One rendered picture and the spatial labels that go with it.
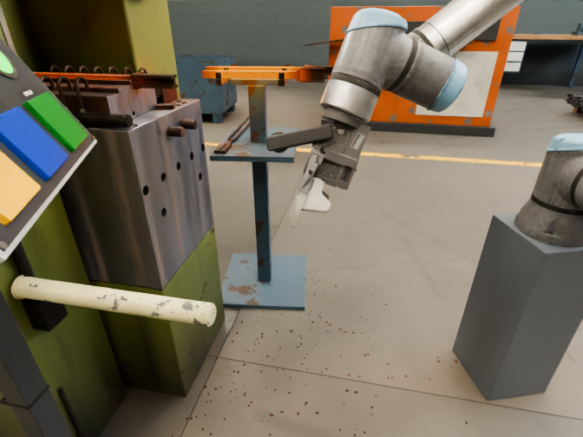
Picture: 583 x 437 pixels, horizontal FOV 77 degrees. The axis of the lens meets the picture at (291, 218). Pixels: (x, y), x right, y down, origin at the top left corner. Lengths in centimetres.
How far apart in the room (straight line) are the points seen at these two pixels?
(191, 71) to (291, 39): 419
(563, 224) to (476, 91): 343
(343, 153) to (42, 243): 72
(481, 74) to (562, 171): 342
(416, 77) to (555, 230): 68
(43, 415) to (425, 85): 83
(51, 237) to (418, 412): 120
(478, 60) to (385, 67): 384
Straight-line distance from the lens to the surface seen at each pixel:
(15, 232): 40
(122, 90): 99
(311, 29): 848
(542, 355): 146
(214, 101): 469
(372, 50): 64
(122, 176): 95
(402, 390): 145
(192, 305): 75
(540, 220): 120
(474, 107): 455
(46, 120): 57
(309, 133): 63
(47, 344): 111
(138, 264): 107
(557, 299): 130
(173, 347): 124
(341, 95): 62
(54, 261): 106
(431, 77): 68
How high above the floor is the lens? 113
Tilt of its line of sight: 29 degrees down
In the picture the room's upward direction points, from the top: straight up
